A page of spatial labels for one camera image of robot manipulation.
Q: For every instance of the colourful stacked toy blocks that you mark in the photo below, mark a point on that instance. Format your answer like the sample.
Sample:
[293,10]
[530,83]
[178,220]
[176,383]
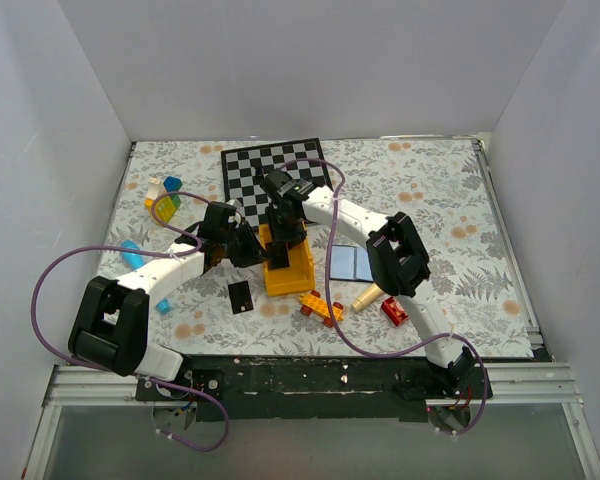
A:
[163,193]

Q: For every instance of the black leather card holder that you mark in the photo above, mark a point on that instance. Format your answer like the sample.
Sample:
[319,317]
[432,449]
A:
[350,263]

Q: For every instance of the black card on table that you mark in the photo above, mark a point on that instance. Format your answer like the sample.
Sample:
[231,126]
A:
[240,297]

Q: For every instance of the cream toy microphone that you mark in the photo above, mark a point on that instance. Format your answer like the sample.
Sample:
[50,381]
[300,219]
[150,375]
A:
[370,295]

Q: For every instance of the orange toy car block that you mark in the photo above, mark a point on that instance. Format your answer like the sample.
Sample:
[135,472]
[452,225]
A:
[312,303]

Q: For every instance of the red owl toy block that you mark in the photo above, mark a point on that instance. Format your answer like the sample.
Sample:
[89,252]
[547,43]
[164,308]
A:
[394,311]

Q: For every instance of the black white chessboard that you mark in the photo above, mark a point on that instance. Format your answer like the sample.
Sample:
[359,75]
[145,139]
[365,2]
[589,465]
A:
[244,169]

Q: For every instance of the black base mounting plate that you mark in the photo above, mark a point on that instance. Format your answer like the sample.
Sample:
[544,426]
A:
[260,387]

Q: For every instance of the floral table mat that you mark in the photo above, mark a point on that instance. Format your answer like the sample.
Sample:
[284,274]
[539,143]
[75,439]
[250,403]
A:
[439,183]

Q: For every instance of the yellow plastic bin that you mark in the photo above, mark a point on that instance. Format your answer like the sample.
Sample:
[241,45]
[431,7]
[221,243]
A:
[298,278]

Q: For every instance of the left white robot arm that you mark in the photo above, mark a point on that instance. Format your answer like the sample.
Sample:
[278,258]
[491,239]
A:
[111,329]

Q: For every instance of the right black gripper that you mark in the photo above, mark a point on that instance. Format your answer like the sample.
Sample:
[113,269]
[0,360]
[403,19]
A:
[278,234]

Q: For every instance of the aluminium frame rail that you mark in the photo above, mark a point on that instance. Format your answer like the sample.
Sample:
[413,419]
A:
[90,422]

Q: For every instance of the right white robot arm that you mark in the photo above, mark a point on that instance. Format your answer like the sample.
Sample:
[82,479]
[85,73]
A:
[399,265]

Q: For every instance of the blue toy microphone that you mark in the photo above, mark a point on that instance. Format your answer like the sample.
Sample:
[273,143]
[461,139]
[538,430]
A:
[136,261]

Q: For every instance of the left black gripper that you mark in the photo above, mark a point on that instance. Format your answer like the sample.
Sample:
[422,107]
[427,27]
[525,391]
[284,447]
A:
[253,252]

